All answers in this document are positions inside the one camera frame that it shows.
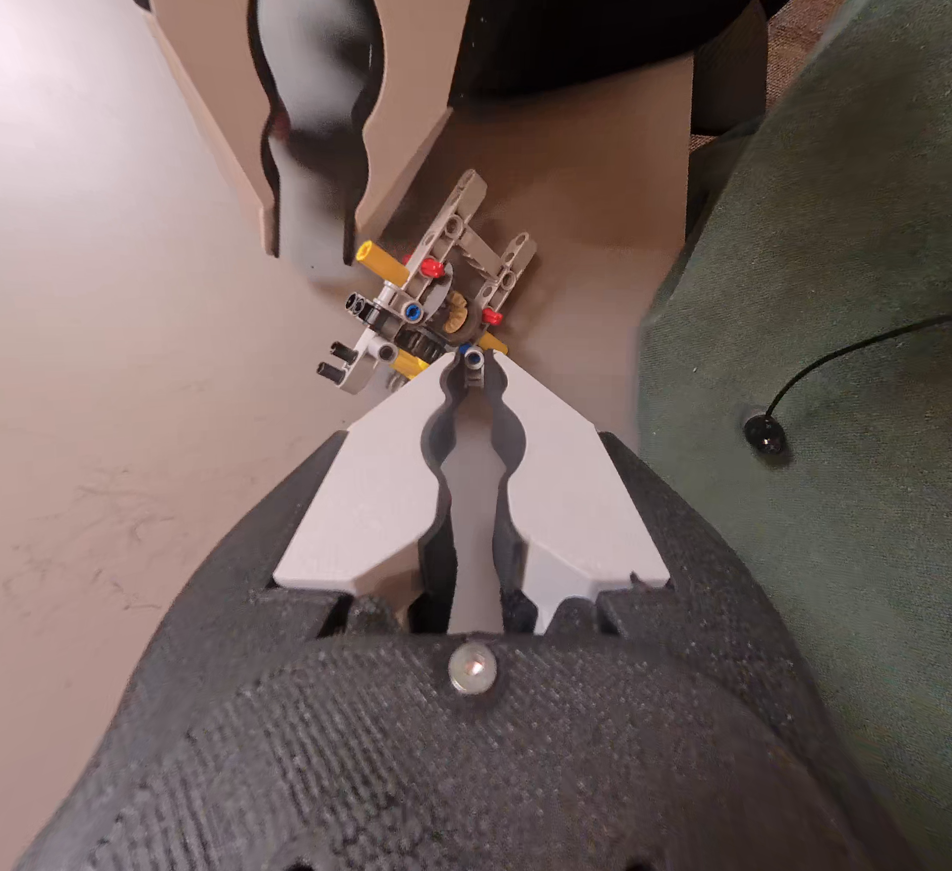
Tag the small grey lego connector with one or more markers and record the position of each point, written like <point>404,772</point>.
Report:
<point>474,365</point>

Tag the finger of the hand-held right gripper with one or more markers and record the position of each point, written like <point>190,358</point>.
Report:
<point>193,8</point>
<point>424,30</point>

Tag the person's green sweatshirt torso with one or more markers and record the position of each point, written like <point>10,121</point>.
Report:
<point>818,439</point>

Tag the small grey lego differential assembly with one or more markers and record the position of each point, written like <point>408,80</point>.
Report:
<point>446,246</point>

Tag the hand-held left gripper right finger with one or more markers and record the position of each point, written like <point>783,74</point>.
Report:
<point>587,506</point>

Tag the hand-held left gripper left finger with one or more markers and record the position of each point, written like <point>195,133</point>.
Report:
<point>357,506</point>

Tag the person's right hand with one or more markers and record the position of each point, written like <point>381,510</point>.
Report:
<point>279,127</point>

